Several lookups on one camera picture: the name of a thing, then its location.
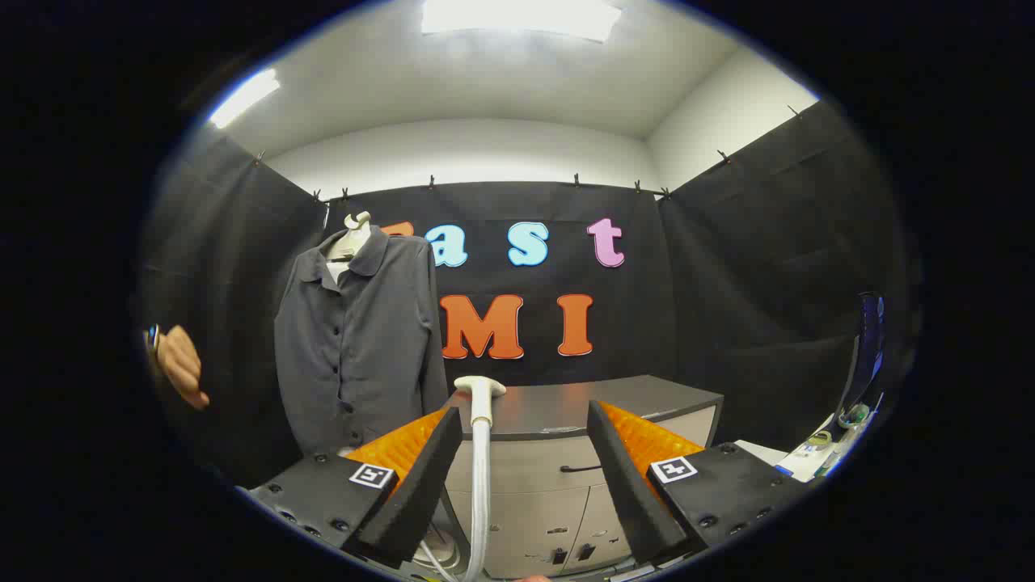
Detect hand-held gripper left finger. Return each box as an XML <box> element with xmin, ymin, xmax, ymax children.
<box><xmin>243</xmin><ymin>404</ymin><xmax>463</xmax><ymax>568</ymax></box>

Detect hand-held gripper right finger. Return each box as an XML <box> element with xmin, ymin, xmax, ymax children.
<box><xmin>586</xmin><ymin>399</ymin><xmax>809</xmax><ymax>567</ymax></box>

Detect grey button shirt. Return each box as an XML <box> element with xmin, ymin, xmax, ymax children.
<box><xmin>273</xmin><ymin>226</ymin><xmax>450</xmax><ymax>458</ymax></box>

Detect cream clothes hanger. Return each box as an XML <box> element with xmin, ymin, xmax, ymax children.
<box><xmin>326</xmin><ymin>211</ymin><xmax>373</xmax><ymax>284</ymax></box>

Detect grey cabinet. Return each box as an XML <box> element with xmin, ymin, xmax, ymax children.
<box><xmin>441</xmin><ymin>374</ymin><xmax>725</xmax><ymax>579</ymax></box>

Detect white printed papers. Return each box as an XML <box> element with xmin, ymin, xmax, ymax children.
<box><xmin>736</xmin><ymin>392</ymin><xmax>886</xmax><ymax>484</ymax></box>

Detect small ceiling light panel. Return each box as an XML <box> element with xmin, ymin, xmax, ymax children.
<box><xmin>209</xmin><ymin>69</ymin><xmax>281</xmax><ymax>130</ymax></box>

